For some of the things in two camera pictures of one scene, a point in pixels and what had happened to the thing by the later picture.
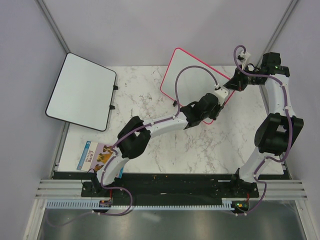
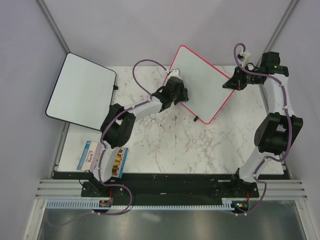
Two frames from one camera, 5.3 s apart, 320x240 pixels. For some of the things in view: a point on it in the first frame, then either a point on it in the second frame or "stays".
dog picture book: (94, 155) stays
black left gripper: (218, 107) -> (184, 94)
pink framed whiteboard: (187, 77) stays
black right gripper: (236, 83) stays
